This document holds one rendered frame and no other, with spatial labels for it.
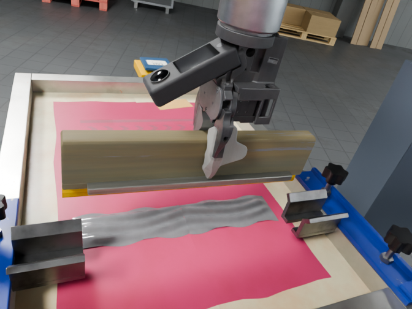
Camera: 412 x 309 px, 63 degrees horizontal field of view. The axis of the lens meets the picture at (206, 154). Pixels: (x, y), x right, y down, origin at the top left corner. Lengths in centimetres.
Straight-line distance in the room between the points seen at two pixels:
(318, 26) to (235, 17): 643
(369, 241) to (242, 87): 36
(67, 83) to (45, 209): 43
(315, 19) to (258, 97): 634
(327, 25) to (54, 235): 658
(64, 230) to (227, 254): 25
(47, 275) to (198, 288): 20
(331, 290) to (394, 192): 48
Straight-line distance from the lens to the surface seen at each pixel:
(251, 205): 66
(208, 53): 41
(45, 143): 77
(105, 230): 57
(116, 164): 44
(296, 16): 711
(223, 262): 56
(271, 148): 52
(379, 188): 100
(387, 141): 100
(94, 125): 82
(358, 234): 65
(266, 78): 45
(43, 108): 89
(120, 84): 97
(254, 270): 56
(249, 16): 39
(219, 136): 42
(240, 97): 42
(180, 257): 55
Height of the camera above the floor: 138
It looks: 34 degrees down
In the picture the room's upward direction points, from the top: 13 degrees clockwise
